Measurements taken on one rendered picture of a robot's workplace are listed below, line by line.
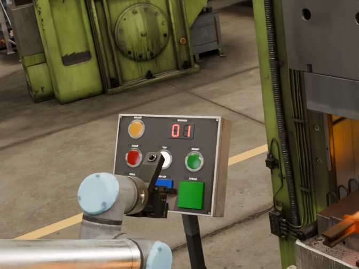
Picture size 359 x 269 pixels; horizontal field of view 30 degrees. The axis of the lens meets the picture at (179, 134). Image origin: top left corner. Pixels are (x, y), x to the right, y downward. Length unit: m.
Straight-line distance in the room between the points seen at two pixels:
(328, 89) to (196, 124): 0.47
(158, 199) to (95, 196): 0.23
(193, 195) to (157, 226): 1.99
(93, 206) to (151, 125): 0.56
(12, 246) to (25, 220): 3.14
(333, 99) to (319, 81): 0.05
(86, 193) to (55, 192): 3.07
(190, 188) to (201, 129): 0.17
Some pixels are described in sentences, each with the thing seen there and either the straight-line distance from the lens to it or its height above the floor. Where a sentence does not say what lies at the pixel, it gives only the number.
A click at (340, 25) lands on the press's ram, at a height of 1.49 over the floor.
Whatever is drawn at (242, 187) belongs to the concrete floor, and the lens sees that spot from 4.14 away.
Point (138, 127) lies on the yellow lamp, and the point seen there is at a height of 1.17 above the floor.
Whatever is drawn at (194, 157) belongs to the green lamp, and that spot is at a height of 1.10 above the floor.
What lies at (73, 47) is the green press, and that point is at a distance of 6.31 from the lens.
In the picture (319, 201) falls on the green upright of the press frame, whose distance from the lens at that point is 1.97.
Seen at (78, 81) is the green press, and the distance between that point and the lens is 6.33.
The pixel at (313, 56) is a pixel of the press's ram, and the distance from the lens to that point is 1.59.
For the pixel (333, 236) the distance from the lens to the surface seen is 1.62.
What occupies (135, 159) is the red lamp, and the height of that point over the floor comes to 1.09.
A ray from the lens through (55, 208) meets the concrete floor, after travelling 4.33.
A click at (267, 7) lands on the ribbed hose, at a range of 1.83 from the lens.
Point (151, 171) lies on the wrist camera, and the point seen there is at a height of 1.18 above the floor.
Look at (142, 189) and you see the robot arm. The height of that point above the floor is 1.18.
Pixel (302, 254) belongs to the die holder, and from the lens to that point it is 1.79.
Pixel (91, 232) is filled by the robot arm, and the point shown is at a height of 1.15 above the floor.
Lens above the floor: 1.85
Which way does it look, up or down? 21 degrees down
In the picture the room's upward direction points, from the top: 10 degrees counter-clockwise
